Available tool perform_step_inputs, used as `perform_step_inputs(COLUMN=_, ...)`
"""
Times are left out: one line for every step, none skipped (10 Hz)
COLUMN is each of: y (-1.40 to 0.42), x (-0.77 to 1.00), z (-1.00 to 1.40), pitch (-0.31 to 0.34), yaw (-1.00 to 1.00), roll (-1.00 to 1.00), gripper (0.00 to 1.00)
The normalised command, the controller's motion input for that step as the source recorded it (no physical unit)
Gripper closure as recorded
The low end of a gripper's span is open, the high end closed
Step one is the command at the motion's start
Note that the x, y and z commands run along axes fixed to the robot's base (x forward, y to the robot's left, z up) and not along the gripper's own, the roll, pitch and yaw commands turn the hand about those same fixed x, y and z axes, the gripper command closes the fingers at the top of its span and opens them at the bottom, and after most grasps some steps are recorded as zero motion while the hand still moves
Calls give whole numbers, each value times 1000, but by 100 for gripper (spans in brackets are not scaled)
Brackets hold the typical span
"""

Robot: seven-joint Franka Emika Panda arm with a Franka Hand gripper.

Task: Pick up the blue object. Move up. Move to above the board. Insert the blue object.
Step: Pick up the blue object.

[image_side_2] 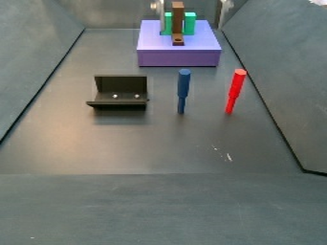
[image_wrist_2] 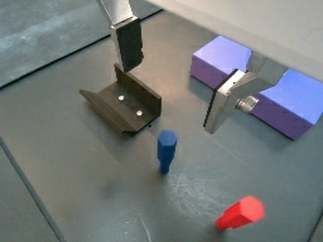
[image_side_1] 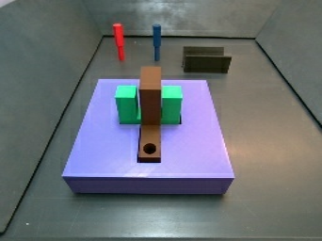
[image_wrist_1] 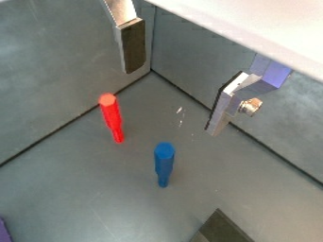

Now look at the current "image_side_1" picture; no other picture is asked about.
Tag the dark grey slotted holder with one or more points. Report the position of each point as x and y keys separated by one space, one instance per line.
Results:
x=205 y=59

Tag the blue peg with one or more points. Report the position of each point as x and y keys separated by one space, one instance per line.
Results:
x=157 y=36

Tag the purple base board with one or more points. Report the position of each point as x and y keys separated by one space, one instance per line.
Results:
x=194 y=165

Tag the green U-shaped block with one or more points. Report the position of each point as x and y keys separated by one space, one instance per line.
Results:
x=127 y=103

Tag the red peg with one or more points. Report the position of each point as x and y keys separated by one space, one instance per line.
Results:
x=119 y=40

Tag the brown L-shaped block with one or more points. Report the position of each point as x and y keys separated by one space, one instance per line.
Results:
x=150 y=103

